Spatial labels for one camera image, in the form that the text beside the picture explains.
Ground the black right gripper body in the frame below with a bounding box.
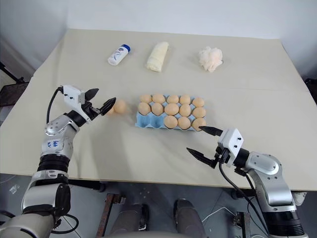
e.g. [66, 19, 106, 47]
[214, 146, 232, 166]

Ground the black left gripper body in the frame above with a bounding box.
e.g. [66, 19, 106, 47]
[80, 101, 100, 122]

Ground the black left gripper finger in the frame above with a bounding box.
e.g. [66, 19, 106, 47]
[84, 88, 100, 102]
[90, 97, 117, 116]

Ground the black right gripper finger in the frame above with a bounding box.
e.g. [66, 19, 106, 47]
[199, 125, 223, 137]
[186, 147, 217, 169]

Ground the blue egg carton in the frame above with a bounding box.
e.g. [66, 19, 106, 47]
[135, 94, 208, 132]

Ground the black table clamp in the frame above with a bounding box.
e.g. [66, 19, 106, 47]
[231, 189, 251, 199]

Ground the white bottle with blue cap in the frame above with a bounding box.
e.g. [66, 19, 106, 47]
[107, 44, 131, 66]

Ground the dark rounded shape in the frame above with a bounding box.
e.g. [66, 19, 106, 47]
[173, 198, 204, 238]

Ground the rolled cream towel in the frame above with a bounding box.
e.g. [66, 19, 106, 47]
[145, 41, 170, 73]

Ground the rusty metal table leg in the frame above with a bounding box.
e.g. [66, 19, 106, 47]
[105, 192, 126, 217]
[232, 210, 251, 238]

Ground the pale peach mesh bath pouf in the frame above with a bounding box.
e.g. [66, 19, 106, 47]
[198, 46, 224, 73]

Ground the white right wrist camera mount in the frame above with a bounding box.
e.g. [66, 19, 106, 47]
[217, 127, 245, 167]

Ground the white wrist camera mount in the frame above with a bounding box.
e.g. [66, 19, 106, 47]
[61, 85, 86, 113]
[217, 127, 245, 167]

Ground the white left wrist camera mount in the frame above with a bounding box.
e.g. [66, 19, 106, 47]
[61, 85, 86, 113]

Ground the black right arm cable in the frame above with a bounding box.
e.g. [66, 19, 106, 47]
[217, 162, 269, 227]

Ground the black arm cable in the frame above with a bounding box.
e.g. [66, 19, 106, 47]
[46, 85, 65, 125]
[217, 162, 269, 227]

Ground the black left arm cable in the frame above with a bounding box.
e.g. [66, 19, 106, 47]
[46, 85, 65, 125]

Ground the white floor cable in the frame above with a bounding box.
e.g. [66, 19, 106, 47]
[202, 206, 236, 223]

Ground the black metal frame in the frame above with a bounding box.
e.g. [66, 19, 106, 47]
[0, 61, 31, 108]

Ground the black robot body cable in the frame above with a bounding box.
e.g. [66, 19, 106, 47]
[49, 213, 79, 234]

